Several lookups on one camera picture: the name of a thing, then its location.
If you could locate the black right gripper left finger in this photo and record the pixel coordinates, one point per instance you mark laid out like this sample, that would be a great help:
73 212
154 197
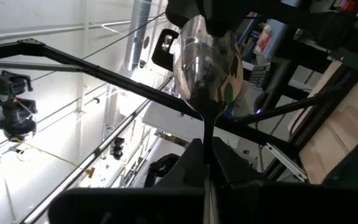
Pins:
191 174

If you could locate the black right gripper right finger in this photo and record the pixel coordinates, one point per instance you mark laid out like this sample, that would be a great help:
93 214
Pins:
228 174

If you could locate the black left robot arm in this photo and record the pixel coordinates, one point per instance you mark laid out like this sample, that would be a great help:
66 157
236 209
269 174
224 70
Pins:
275 77

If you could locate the shelf with boxes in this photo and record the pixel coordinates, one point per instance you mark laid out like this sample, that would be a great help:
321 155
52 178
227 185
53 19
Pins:
269 37

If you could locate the white slotted bracket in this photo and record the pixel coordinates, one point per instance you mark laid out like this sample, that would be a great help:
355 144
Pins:
286 161

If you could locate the black aluminium table frame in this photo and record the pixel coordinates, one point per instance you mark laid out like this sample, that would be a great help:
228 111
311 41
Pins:
120 81

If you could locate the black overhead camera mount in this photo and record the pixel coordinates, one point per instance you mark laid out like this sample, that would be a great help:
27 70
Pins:
17 121
160 53

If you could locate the silver ventilation duct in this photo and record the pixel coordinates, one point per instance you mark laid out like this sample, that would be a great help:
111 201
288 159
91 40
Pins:
137 34

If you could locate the silver aluminium rail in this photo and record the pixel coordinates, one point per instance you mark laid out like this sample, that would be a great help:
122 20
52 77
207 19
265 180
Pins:
26 64

